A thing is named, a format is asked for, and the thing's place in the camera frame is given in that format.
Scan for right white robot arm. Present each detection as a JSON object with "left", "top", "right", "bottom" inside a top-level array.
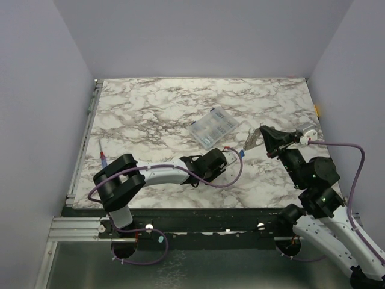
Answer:
[{"left": 259, "top": 125, "right": 384, "bottom": 288}]

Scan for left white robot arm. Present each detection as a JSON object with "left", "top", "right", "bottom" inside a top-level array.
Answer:
[{"left": 93, "top": 148, "right": 234, "bottom": 238}]

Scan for clear plastic screw box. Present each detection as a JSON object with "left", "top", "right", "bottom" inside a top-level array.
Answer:
[{"left": 189, "top": 106, "right": 239, "bottom": 150}]

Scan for red blue screwdriver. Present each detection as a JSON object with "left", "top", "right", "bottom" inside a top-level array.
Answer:
[{"left": 98, "top": 139, "right": 108, "bottom": 168}]

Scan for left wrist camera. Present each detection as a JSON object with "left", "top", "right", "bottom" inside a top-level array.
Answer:
[{"left": 222, "top": 147, "right": 242, "bottom": 167}]

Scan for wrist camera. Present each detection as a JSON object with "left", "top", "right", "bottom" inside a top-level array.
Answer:
[
  {"left": 296, "top": 123, "right": 318, "bottom": 145},
  {"left": 222, "top": 147, "right": 242, "bottom": 167}
]

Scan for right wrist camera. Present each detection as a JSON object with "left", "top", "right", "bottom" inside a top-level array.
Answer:
[{"left": 296, "top": 123, "right": 318, "bottom": 145}]

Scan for yellow wall tag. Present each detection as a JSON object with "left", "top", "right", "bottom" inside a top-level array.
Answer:
[{"left": 314, "top": 104, "right": 321, "bottom": 117}]

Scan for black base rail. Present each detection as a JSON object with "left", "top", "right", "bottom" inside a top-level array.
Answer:
[{"left": 99, "top": 207, "right": 325, "bottom": 250}]

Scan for aluminium extrusion rail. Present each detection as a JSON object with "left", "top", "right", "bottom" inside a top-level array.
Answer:
[{"left": 48, "top": 217, "right": 100, "bottom": 242}]

